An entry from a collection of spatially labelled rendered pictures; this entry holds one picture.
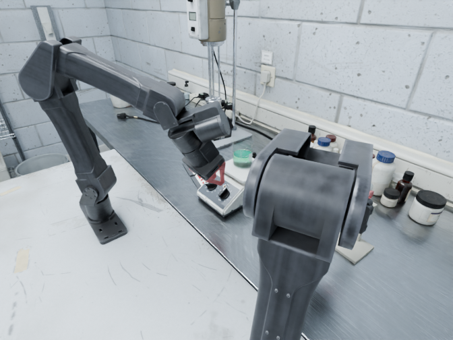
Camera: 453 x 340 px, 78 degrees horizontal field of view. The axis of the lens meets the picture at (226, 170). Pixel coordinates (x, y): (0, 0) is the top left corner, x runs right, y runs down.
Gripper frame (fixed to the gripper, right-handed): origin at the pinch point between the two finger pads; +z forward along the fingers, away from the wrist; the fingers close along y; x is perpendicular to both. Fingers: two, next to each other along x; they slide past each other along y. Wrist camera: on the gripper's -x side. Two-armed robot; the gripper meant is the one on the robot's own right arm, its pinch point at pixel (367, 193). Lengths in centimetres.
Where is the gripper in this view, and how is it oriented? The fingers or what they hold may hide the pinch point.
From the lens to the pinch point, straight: 67.8
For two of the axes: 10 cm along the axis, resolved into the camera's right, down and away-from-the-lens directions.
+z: 8.1, -2.9, 5.1
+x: -0.1, 8.6, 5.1
